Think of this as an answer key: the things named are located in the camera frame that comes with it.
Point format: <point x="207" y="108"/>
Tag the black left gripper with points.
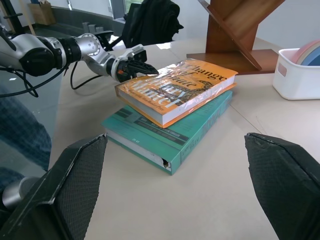
<point x="123" y="71"/>

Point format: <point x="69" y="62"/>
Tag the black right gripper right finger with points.
<point x="287" y="185"/>

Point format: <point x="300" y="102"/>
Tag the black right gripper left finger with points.
<point x="65" y="190"/>

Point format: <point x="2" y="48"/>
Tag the orange paperback book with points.
<point x="175" y="95"/>

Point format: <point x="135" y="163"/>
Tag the teal hardcover book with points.
<point x="160" y="140"/>

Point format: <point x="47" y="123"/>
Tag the wooden bookshelf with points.
<point x="225" y="37"/>

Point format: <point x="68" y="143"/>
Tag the black office chair with jacket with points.
<point x="152" y="22"/>

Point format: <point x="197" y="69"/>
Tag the blue plaid trouser leg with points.
<point x="22" y="130"/>

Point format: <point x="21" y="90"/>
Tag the white plastic bin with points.
<point x="292" y="80"/>

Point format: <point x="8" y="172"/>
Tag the brown paper bag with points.
<point x="42" y="12"/>

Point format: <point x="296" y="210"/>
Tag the blue plate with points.
<point x="313" y="57"/>

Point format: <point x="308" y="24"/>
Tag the pink plate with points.
<point x="308" y="47"/>

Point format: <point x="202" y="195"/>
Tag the black metal stand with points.
<point x="13" y="17"/>

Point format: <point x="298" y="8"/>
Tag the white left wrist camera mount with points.
<point x="132" y="51"/>

